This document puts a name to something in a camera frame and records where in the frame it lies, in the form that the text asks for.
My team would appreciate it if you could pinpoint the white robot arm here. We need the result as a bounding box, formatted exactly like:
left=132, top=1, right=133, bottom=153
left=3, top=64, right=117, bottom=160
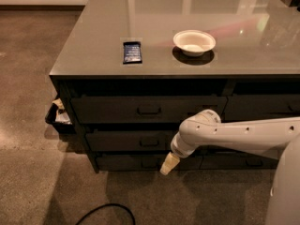
left=160, top=110, right=300, bottom=225

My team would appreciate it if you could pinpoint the black bin with trash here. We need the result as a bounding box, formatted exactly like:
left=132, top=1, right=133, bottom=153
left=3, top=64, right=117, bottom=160
left=45, top=97, right=75, bottom=134

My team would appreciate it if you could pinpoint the white bowl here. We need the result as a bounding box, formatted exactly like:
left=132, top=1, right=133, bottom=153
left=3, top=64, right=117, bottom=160
left=173, top=30, right=216, bottom=57

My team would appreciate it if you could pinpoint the dark grey drawer cabinet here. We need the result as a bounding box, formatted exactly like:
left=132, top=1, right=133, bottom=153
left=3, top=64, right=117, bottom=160
left=50, top=0, right=300, bottom=171

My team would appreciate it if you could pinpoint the black floor cable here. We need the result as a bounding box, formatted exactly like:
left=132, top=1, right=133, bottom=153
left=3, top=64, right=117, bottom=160
left=74, top=202, right=137, bottom=225

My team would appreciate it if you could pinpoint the drawer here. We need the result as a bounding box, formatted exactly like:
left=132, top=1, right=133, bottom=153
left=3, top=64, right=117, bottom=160
left=223, top=95, right=300, bottom=121
left=70, top=96, right=227, bottom=124
left=85, top=130, right=175, bottom=152
left=96, top=154, right=203, bottom=172
left=200, top=152, right=278, bottom=170

